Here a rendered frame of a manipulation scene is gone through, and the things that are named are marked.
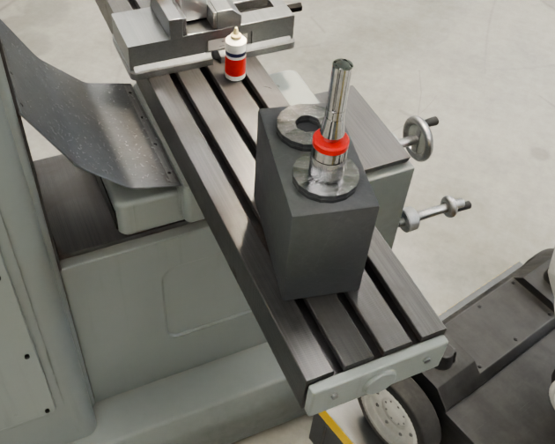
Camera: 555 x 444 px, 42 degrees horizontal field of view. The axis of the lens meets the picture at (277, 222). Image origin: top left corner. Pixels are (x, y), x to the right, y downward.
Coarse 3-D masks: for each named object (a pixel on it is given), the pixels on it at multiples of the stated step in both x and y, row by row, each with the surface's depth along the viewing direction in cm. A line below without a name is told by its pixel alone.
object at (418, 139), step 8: (408, 120) 177; (416, 120) 174; (424, 120) 173; (432, 120) 174; (408, 128) 179; (416, 128) 176; (424, 128) 172; (408, 136) 180; (416, 136) 176; (424, 136) 172; (432, 136) 172; (408, 144) 175; (416, 144) 178; (424, 144) 175; (432, 144) 172; (408, 152) 181; (416, 152) 179; (424, 152) 174; (432, 152) 174; (424, 160) 176
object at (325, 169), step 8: (312, 144) 91; (312, 152) 92; (320, 152) 90; (344, 152) 91; (312, 160) 92; (320, 160) 91; (328, 160) 91; (336, 160) 91; (344, 160) 92; (312, 168) 93; (320, 168) 92; (328, 168) 92; (336, 168) 92; (312, 176) 94; (320, 176) 93; (328, 176) 93; (336, 176) 93
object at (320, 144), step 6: (318, 132) 91; (318, 138) 90; (342, 138) 91; (348, 138) 91; (318, 144) 90; (324, 144) 90; (330, 144) 90; (336, 144) 90; (342, 144) 90; (348, 144) 90; (318, 150) 90; (324, 150) 89; (330, 150) 89; (336, 150) 89; (342, 150) 90
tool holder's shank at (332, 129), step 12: (336, 60) 83; (348, 60) 83; (336, 72) 82; (348, 72) 82; (336, 84) 83; (348, 84) 83; (336, 96) 85; (336, 108) 86; (324, 120) 88; (336, 120) 87; (324, 132) 89; (336, 132) 88
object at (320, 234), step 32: (288, 128) 101; (320, 128) 101; (256, 160) 112; (288, 160) 98; (352, 160) 99; (256, 192) 115; (288, 192) 94; (320, 192) 93; (352, 192) 94; (288, 224) 94; (320, 224) 94; (352, 224) 95; (288, 256) 97; (320, 256) 99; (352, 256) 101; (288, 288) 103; (320, 288) 105; (352, 288) 106
